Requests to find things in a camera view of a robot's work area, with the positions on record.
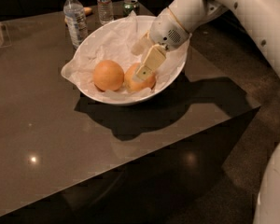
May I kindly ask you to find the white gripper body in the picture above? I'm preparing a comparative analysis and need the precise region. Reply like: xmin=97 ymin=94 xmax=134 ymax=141
xmin=149 ymin=8 xmax=189 ymax=51

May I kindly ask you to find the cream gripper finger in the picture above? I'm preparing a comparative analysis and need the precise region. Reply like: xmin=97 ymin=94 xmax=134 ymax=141
xmin=135 ymin=44 xmax=166 ymax=81
xmin=131 ymin=32 xmax=154 ymax=56

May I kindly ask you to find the orange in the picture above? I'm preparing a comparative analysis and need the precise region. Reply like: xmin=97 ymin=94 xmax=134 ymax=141
xmin=124 ymin=63 xmax=156 ymax=92
xmin=92 ymin=60 xmax=124 ymax=91

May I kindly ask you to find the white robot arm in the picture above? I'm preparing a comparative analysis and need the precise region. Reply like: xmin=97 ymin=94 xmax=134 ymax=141
xmin=132 ymin=0 xmax=280 ymax=224

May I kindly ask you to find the white ceramic bowl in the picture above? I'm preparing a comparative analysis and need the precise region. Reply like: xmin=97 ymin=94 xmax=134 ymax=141
xmin=61 ymin=15 xmax=189 ymax=106

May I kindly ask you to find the white paper liner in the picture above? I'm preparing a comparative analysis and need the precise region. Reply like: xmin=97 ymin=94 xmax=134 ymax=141
xmin=61 ymin=10 xmax=193 ymax=100

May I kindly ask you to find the green soda can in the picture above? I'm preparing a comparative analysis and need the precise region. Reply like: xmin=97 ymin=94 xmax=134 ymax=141
xmin=123 ymin=0 xmax=139 ymax=16

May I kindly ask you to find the rear clear water bottle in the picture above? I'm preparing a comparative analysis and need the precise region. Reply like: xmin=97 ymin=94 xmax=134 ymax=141
xmin=97 ymin=0 xmax=114 ymax=25

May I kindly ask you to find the white-capped water bottle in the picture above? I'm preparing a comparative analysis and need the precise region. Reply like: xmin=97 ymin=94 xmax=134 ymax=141
xmin=63 ymin=0 xmax=88 ymax=49

